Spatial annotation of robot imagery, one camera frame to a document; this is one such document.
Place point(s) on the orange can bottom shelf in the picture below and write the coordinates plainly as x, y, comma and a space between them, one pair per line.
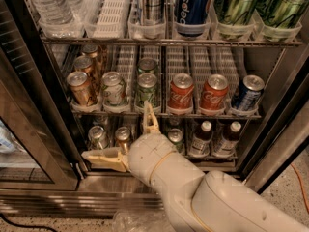
123, 138

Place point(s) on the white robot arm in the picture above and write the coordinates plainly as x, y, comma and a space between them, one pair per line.
194, 201

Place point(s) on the tall blue Pepsi can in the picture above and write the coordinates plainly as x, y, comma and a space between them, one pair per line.
190, 17

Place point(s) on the brown bottle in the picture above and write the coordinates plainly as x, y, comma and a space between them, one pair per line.
227, 140
201, 139

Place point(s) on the glass fridge door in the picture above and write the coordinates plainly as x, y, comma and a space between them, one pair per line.
34, 108

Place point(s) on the tall green can left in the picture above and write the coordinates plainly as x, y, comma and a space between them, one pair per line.
234, 12

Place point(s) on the red Coca-Cola can left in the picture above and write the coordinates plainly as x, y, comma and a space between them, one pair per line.
181, 90

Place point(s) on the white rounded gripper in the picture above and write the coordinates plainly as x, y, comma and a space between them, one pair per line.
146, 155

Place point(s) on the red coca-cola can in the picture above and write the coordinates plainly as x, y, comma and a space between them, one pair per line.
181, 90
214, 91

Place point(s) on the tall green can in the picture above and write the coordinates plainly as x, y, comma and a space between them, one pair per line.
281, 13
234, 12

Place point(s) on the red Coca-Cola can right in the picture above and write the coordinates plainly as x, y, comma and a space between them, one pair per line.
214, 91

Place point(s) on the orange soda can middle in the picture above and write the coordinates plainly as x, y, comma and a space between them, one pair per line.
86, 64

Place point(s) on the brown bottle right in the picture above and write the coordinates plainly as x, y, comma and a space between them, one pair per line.
227, 140

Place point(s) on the orange soda can front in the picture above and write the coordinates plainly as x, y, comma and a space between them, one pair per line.
82, 88

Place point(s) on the blue Pepsi can middle shelf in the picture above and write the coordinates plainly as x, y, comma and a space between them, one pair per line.
248, 92

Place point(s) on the orange soda can rear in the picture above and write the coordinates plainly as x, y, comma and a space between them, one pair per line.
98, 53

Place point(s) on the brown bottle left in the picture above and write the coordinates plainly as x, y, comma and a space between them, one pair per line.
201, 139

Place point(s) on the white green soda can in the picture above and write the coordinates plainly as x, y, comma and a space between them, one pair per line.
113, 89

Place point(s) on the clear water bottle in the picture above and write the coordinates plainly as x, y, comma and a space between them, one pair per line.
54, 12

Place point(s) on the green soda can rear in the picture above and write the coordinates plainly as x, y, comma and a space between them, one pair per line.
147, 65

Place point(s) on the tall silver striped can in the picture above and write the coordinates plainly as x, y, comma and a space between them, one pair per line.
152, 12

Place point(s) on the silver green can bottom shelf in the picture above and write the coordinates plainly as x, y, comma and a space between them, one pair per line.
98, 138

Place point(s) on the green soda can front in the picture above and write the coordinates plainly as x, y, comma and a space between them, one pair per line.
147, 90

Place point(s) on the orange soda can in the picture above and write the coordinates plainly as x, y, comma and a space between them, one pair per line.
86, 64
82, 88
98, 53

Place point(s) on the tall green can right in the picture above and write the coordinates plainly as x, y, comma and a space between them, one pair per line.
281, 13

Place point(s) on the stainless steel fridge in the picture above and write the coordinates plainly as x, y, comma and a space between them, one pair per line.
271, 138

